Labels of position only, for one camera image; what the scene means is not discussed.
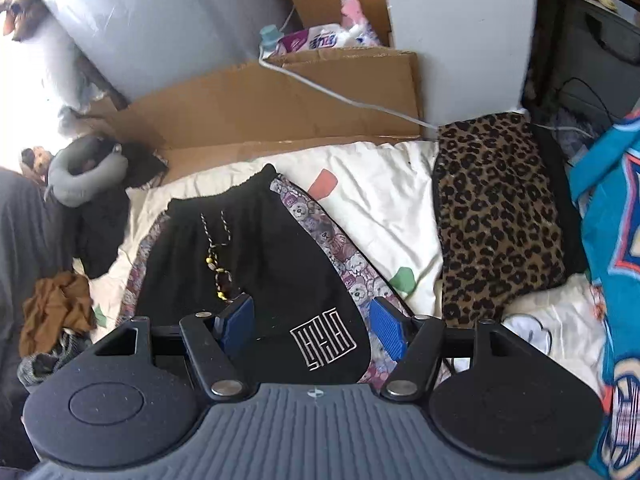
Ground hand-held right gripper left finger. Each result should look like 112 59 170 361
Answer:
94 294 256 402

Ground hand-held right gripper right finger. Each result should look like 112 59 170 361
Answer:
372 296 531 401

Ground black shorts with bear-print trim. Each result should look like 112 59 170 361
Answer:
117 162 416 386

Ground pile of black clothes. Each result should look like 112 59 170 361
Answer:
75 190 131 278

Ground cream bear-print bedsheet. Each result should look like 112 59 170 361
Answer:
75 140 608 396

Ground leopard print garment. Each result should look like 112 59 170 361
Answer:
432 112 568 328

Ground brown garment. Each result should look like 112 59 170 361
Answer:
19 271 97 356

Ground small black garment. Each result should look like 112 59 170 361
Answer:
120 141 168 188

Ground grey knit garment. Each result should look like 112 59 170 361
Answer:
17 332 93 388

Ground folded cardboard sheet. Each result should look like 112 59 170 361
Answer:
85 50 426 186

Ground dark grey pillow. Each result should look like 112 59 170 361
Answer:
0 167 86 471

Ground grey neck pillow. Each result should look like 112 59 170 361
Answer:
45 135 128 208

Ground black folded garment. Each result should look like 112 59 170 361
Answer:
530 122 588 276

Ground blue patterned blanket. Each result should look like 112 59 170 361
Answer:
570 107 640 480

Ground small brown bear plush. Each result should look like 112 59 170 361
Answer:
20 146 51 186

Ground teal capped bottle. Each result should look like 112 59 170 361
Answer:
259 25 281 53

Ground white pillow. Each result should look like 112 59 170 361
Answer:
37 20 96 106

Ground pink and white pouch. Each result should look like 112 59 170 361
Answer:
340 0 381 46

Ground grey wrapped mattress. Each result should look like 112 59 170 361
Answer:
27 0 296 106

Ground grey bag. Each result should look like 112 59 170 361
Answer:
530 0 640 126

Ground brown plush toy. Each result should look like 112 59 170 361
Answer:
0 0 38 43

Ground white cable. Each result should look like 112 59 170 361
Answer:
257 7 441 131

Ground black cable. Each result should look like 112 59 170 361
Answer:
552 77 616 126

